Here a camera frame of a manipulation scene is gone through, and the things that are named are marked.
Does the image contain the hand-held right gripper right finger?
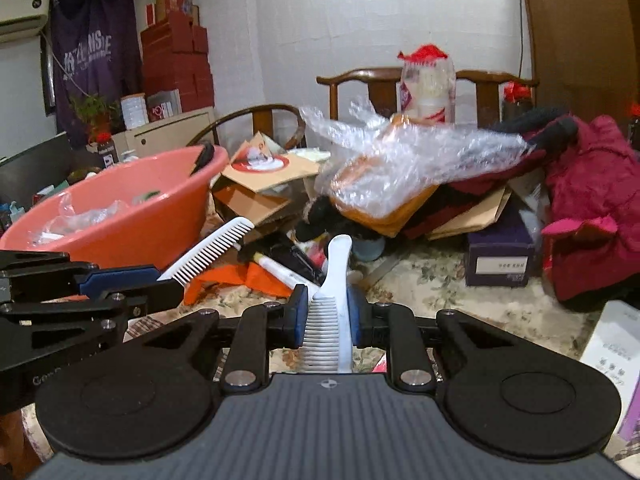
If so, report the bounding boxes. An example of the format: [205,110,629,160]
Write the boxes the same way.
[347,285,551,393]

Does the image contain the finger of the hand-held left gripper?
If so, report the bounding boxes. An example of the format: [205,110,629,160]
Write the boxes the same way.
[0,280,186,372]
[0,251,161,304]

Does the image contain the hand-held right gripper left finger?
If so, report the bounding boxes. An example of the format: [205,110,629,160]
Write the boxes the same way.
[125,284,308,393]

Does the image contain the pale fine-tooth comb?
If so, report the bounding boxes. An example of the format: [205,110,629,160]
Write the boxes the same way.
[300,234,357,375]

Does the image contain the pink plastic basin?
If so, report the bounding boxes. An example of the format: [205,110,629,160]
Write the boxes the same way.
[0,145,230,272]

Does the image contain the white wide-tooth comb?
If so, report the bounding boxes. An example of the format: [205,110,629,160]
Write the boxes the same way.
[157,216,256,287]

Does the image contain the floral cloth covered desktop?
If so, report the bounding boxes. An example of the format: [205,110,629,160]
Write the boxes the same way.
[20,240,640,480]

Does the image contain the white printed bottle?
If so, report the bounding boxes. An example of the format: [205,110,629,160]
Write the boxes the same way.
[249,252,322,292]

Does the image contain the small teal pot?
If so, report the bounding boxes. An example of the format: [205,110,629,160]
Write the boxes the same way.
[349,236,387,262]

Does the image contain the orange cloth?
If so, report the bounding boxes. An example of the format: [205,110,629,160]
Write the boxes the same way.
[183,260,297,307]

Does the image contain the black plush item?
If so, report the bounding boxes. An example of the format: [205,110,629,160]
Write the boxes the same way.
[292,195,352,244]

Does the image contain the small dark jar with label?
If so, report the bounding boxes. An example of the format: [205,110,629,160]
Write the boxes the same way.
[97,132,120,170]

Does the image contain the beige box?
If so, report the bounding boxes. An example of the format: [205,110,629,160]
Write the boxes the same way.
[110,106,217,162]

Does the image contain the cardboard box with red circle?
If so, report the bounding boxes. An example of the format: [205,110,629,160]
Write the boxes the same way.
[212,131,322,227]

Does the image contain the bubble wrap bag with orange box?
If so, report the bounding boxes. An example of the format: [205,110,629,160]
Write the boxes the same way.
[298,100,532,239]

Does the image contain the dark purple shoe box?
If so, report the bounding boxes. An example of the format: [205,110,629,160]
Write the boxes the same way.
[463,200,539,289]

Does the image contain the flat cardboard sheets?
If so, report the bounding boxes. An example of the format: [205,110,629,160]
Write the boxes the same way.
[427,185,514,242]

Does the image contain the potted plant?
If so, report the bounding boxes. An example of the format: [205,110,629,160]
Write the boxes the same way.
[69,92,121,147]

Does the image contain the round-back wooden chair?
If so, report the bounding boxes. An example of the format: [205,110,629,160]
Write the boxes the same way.
[187,104,309,154]

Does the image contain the stack of red boxes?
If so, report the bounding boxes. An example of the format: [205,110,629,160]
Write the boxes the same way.
[139,0,216,112]

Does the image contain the plastic jar with red lid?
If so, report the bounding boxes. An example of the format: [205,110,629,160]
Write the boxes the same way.
[397,44,457,125]

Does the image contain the white box with purple stripe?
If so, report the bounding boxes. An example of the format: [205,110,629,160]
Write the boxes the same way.
[577,300,640,462]

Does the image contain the black and maroon garment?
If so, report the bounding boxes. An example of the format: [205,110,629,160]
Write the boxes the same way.
[400,105,582,242]

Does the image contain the maroon jacket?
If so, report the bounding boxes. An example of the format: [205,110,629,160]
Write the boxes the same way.
[539,115,640,304]

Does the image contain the dark jar with red lid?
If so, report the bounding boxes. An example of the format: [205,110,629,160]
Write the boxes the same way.
[501,81,534,124]

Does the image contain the white air conditioner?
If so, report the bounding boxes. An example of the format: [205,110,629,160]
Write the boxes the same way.
[0,0,54,46]

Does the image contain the brown wooden door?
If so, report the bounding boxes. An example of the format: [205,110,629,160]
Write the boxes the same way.
[517,0,640,127]

